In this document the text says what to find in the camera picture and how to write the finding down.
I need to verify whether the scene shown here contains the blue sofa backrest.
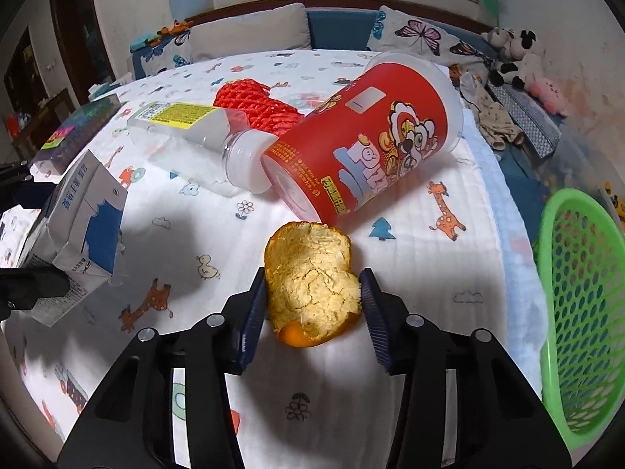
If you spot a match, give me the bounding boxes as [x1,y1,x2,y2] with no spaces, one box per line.
[305,10,379,52]

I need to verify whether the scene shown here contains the pink plush toy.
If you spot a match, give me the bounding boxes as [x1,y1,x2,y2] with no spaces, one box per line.
[527,77,570,117]

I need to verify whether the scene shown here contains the large butterfly print pillow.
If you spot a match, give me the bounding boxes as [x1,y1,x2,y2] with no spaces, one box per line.
[366,6,494,66]

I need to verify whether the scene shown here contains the orange peel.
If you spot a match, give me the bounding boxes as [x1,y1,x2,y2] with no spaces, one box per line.
[264,221,364,349]

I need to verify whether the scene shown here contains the red plastic jar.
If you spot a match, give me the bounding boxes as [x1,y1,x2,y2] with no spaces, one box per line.
[261,51,464,226]

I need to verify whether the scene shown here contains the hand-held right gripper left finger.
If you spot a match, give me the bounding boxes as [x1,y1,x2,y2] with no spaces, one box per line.
[56,266,269,469]

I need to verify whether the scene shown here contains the printed beige garment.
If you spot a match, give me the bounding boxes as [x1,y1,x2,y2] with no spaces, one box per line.
[449,63,525,151]

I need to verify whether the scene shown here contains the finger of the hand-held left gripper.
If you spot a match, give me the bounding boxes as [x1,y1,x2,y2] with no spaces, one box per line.
[0,159,35,184]
[0,266,71,311]

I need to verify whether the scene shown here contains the orange toy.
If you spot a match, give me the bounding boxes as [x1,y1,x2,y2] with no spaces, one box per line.
[156,20,193,36]

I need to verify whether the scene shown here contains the yellow toy vehicle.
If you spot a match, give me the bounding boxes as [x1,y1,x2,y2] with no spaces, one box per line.
[603,181,625,216]

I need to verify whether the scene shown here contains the white and blue milk carton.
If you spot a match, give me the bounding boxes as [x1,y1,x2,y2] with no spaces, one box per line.
[17,150,129,327]

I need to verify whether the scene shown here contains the dark wooden door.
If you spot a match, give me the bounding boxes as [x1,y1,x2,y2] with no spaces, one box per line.
[49,0,123,108]

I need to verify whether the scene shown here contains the beige pillow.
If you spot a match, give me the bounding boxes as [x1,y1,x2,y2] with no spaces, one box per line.
[188,2,313,62]

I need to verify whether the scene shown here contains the small butterfly print pillow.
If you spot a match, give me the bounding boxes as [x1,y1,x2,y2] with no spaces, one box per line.
[132,34,193,79]

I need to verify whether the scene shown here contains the green plastic basket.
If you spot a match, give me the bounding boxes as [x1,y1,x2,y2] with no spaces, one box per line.
[533,188,625,450]

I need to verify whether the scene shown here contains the white cartoon printed tablecloth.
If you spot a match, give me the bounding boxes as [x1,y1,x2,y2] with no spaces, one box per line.
[0,49,550,469]

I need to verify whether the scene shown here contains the colourful flat box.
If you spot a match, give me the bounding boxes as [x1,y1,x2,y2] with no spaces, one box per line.
[30,94,122,174]

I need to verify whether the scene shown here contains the clear plastic bottle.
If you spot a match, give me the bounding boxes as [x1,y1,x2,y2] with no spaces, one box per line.
[127,102,274,199]

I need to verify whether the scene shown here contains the black and white plush cow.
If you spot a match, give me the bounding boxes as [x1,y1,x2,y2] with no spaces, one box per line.
[481,27,543,91]

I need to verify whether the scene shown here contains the grey patterned mat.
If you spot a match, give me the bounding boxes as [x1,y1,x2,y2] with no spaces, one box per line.
[488,81,562,159]

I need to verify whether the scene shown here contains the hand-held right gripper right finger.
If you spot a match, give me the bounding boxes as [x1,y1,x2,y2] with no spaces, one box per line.
[359,268,573,469]

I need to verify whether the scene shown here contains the red foam fruit net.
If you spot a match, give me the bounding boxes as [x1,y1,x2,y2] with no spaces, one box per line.
[213,77,306,136]

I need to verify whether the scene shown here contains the clear storage bin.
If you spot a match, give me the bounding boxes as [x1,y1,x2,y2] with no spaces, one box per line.
[542,132,625,226]

